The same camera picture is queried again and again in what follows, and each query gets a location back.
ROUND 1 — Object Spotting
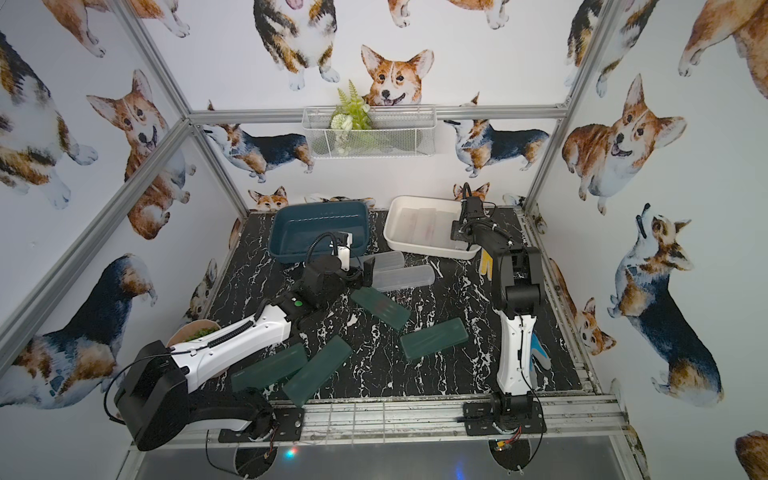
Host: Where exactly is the white wire wall basket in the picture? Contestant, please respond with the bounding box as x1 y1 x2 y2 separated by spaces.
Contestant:
302 106 437 159

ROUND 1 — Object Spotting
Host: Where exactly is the white plastic storage box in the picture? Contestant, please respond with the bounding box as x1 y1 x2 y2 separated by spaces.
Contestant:
384 196 481 260

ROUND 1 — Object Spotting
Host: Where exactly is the bowl with green salad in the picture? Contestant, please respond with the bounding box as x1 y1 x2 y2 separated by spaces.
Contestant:
166 319 221 347

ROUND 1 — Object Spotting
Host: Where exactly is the clear pencil case with pens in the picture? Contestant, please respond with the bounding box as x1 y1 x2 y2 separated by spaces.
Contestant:
393 208 418 243

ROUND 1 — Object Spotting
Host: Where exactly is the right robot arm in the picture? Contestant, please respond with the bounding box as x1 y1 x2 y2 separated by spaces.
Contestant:
450 184 545 430

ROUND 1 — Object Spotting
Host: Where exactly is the blue grey work glove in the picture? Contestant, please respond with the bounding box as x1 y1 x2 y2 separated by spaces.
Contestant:
530 333 552 371

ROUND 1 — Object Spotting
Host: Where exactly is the teal plastic storage box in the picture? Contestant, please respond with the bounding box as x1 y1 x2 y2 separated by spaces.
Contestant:
268 201 370 264

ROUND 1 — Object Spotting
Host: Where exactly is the dark green pencil case front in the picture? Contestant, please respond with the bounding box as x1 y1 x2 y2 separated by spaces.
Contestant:
283 336 352 408

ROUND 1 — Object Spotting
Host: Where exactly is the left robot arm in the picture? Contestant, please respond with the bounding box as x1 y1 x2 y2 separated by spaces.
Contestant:
114 255 375 451

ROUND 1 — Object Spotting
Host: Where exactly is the dark green pencil case front-left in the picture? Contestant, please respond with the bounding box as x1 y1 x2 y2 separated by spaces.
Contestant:
231 344 308 392

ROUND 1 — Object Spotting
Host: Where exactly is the dark green pencil case right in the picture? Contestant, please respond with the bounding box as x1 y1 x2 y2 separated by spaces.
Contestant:
400 318 469 362

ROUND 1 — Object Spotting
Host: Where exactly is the dark green pencil case centre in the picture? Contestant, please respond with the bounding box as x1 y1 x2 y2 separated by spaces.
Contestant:
350 287 411 332

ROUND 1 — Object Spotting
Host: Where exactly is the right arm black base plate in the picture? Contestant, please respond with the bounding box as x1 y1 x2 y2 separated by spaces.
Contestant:
457 401 548 436

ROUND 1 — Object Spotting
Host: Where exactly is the artificial fern plant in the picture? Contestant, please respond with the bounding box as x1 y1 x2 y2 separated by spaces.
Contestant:
330 81 375 155

